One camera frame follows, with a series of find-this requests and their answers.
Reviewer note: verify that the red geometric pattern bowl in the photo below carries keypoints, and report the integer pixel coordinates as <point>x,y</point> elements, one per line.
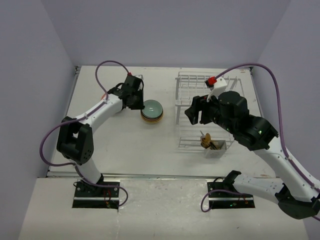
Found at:
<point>144,116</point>

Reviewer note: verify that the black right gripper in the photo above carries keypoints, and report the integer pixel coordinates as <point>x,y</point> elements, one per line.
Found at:
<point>199,103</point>

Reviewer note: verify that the silver cutlery holder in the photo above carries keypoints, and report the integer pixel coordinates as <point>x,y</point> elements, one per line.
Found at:
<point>218,152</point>

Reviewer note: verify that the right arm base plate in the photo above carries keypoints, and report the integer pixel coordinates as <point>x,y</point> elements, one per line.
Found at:
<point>225,200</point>

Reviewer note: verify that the light green grid bowl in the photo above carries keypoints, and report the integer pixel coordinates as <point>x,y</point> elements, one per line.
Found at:
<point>152,109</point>

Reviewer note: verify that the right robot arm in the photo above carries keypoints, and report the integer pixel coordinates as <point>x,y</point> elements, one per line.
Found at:
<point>298,195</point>

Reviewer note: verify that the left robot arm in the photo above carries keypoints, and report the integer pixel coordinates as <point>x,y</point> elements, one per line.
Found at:
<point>76,135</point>

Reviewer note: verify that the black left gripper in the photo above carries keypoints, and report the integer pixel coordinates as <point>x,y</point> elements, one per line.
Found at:
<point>140,105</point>

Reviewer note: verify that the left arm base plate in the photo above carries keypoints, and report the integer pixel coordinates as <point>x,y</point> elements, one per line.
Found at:
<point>87,196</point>

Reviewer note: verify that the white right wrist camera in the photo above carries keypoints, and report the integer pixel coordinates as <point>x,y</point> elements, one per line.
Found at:
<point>216,85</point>

